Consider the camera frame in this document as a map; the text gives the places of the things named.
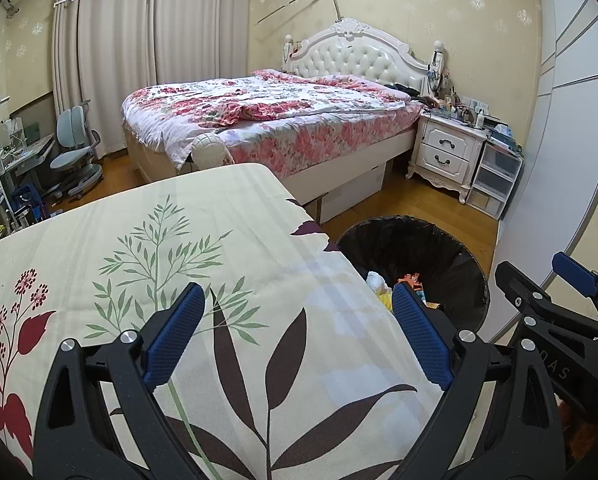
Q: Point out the black trash bin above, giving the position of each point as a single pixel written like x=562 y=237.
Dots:
x=419 y=247

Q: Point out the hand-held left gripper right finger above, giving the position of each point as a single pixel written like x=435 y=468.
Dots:
x=421 y=340

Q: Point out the beige curtains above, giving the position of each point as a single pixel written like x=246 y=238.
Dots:
x=129 y=35

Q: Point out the blue bag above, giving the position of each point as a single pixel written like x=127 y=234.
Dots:
x=28 y=205

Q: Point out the white sliding wardrobe door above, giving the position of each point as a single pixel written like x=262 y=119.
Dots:
x=569 y=135

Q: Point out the yellow foam fruit net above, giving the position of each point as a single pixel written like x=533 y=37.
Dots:
x=386 y=300

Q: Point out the grey study desk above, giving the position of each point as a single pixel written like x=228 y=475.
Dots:
x=26 y=155

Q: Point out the dark clothing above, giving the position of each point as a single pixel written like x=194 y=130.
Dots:
x=404 y=89

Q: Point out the white tissue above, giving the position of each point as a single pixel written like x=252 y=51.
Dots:
x=377 y=282

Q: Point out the white cardboard box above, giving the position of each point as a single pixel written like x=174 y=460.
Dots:
x=354 y=192

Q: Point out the orange wrapper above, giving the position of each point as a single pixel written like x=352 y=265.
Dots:
x=410 y=281

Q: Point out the white bed with tufted headboard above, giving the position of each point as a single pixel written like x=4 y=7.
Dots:
x=364 y=55

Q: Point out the pile of items on drawers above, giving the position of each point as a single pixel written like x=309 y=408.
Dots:
x=504 y=135

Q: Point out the white two-drawer nightstand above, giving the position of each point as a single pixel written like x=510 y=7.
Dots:
x=446 y=150

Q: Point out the grey blue desk chair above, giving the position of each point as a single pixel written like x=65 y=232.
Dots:
x=74 y=160

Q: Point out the thin metal rod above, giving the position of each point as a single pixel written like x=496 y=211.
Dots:
x=304 y=0

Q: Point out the pink floral quilt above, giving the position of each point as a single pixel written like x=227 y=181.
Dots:
x=289 y=110

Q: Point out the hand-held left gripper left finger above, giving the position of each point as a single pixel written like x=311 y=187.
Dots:
x=174 y=332

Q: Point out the clear plastic drawer unit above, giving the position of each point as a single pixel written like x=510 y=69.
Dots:
x=496 y=177

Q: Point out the clutter of bottles on nightstand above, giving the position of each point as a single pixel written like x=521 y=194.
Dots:
x=459 y=105

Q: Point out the brown cardboard box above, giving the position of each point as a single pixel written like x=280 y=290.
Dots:
x=313 y=207

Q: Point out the leaf print tablecloth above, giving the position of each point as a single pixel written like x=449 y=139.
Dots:
x=179 y=240

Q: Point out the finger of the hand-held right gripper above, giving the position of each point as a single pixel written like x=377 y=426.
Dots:
x=518 y=285
x=575 y=276

